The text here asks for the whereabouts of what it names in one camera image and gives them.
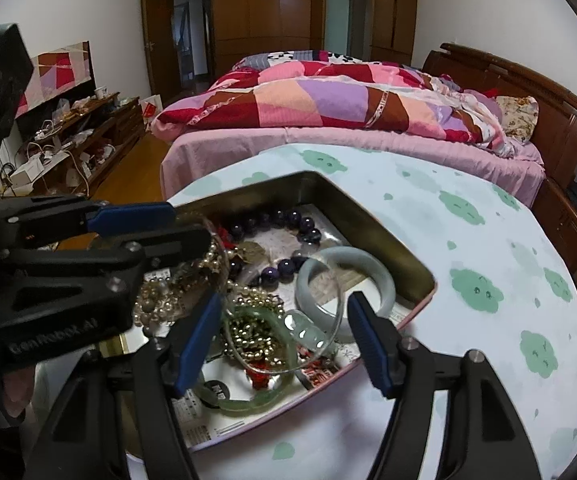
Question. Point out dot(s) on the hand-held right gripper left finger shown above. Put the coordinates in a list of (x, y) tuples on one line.
[(196, 345)]

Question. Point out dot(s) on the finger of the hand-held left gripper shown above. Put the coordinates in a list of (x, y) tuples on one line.
[(178, 245), (133, 217)]

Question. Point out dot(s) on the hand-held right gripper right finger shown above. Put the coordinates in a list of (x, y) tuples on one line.
[(368, 345)]

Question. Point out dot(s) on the clear glass bangle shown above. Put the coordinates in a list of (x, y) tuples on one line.
[(339, 310)]

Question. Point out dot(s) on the pale jade bangle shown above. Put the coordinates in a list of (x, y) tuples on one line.
[(318, 260)]

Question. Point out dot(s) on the pink tin box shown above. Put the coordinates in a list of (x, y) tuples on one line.
[(368, 220)]

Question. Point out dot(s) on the person's left hand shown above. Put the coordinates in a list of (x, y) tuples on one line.
[(16, 390)]

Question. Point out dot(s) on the white box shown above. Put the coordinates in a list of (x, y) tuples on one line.
[(26, 172)]

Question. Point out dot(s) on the green jade bangle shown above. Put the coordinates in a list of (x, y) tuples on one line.
[(248, 405)]

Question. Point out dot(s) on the television with patchwork cover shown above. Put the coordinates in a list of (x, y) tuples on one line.
[(63, 70)]

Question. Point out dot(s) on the wooden dresser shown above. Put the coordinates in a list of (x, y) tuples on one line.
[(123, 120)]

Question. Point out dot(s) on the white cup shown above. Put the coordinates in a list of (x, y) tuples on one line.
[(100, 93)]

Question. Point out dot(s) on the red and white paper bag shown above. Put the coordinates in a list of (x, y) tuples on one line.
[(151, 107)]

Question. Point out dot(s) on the patchwork quilt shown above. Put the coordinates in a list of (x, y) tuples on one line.
[(293, 100)]

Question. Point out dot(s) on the pink bed sheet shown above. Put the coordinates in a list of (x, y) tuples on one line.
[(368, 150)]

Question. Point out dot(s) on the wooden nightstand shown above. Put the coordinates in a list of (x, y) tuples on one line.
[(563, 225)]

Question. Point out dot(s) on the wooden wardrobe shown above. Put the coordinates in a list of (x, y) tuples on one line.
[(278, 25)]

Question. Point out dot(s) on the floral pillow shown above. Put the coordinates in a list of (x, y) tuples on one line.
[(518, 115)]

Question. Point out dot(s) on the wooden headboard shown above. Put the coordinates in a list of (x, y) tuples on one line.
[(558, 120)]

